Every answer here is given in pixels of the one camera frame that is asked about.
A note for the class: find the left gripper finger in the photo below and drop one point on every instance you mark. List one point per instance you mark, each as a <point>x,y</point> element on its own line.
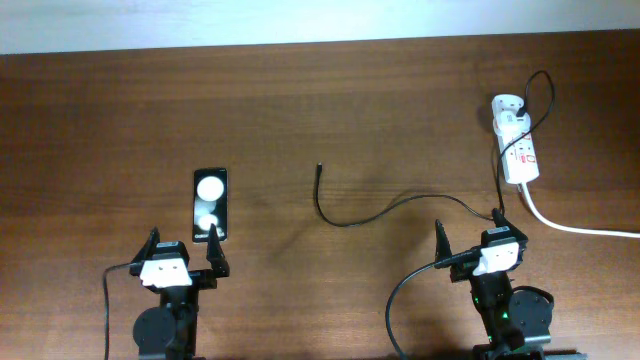
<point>215,255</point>
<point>145,253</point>

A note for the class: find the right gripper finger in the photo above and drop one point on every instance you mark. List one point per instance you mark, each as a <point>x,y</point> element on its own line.
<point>500,221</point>
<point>443,250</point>

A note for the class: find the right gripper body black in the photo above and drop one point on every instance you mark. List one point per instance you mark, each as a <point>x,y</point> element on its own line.
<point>463,272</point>

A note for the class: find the black smartphone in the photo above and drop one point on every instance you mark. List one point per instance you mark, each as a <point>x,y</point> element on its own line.
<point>210,203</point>

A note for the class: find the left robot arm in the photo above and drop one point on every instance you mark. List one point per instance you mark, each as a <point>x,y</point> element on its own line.
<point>169,330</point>

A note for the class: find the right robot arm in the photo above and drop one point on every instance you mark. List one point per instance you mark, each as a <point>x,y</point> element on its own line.
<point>516,319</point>

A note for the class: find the white power strip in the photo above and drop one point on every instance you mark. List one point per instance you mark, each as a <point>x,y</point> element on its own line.
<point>517,151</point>

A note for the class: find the white USB wall charger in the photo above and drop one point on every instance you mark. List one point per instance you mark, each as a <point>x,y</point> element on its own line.
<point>508,123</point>

